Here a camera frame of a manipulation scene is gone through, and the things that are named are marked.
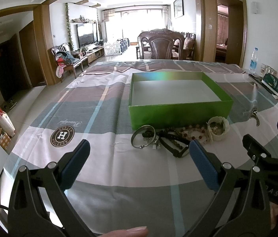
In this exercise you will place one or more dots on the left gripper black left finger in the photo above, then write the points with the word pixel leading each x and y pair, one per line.
pixel 27 214

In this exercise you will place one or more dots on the green white tissue box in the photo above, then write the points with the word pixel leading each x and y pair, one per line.
pixel 271 82

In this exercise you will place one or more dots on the white baby fence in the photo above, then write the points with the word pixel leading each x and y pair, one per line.
pixel 112 49

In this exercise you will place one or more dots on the wooden armchair with clothes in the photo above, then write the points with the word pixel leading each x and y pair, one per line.
pixel 65 61

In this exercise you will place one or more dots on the plastic water bottle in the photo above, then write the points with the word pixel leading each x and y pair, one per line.
pixel 253 61

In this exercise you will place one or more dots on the carved wooden chair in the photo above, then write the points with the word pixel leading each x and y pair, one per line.
pixel 161 43

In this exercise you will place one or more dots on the black wrist watch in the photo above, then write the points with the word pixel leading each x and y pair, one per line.
pixel 177 145

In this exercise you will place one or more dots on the green ivy garland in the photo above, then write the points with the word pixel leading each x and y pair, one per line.
pixel 68 26

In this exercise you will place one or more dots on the flat screen television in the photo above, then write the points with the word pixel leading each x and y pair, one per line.
pixel 87 33

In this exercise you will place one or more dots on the red white paper bag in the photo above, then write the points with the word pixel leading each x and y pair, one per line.
pixel 6 124

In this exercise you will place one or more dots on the wooden tv cabinet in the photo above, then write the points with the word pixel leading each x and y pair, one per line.
pixel 92 55

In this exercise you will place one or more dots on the green cardboard box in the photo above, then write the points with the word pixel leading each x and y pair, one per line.
pixel 175 99

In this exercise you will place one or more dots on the person's left hand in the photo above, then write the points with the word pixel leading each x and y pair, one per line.
pixel 141 231

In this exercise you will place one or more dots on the framed wall picture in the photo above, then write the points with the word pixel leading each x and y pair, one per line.
pixel 178 8

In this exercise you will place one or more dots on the person's right hand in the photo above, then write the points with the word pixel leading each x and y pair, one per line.
pixel 273 214

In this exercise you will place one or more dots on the plaid bed sheet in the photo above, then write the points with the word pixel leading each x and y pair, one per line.
pixel 121 187

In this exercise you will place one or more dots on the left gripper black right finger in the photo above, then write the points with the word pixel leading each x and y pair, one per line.
pixel 251 213

